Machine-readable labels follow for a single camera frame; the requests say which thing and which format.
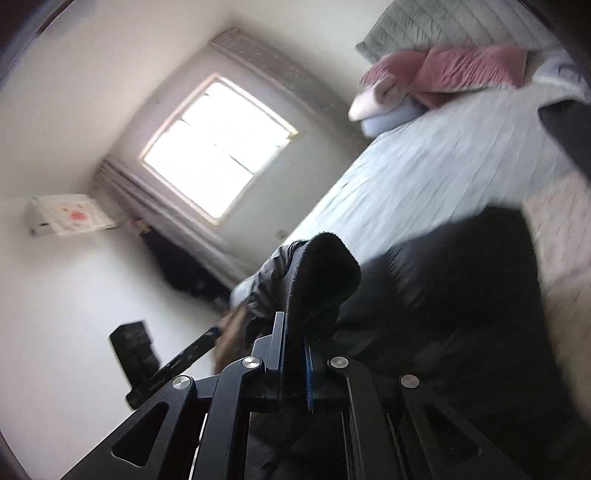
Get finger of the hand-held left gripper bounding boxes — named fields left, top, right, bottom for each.
left=154, top=325, right=221, bottom=380

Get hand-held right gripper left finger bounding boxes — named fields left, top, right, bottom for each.
left=60, top=311, right=289, bottom=480

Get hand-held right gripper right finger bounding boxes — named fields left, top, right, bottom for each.
left=302, top=337, right=534, bottom=480

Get black puffer jacket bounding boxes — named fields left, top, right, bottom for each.
left=245, top=205, right=575, bottom=480

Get dark hanging clothes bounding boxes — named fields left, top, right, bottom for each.
left=139, top=220, right=232, bottom=308

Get grey curtain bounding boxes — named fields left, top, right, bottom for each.
left=91, top=28, right=365, bottom=305

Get air conditioner with floral cover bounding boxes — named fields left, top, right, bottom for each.
left=26, top=194, right=122, bottom=238

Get window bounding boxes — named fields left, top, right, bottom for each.
left=141, top=72, right=300, bottom=227

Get light blue pillow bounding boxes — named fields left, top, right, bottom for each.
left=360, top=104, right=423, bottom=138

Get bed with white sheet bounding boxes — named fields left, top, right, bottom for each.
left=281, top=58, right=591, bottom=259

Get white pillow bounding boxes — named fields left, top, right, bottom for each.
left=348, top=76, right=407, bottom=123

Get bed with floral sheet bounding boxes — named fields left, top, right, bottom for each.
left=522, top=171, right=591, bottom=352

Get pink pillow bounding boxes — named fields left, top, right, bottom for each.
left=359, top=45, right=528, bottom=109

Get dark grey cloth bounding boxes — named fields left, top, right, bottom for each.
left=538, top=99, right=591, bottom=164

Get grey quilted headboard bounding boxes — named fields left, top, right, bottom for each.
left=355, top=0, right=561, bottom=65

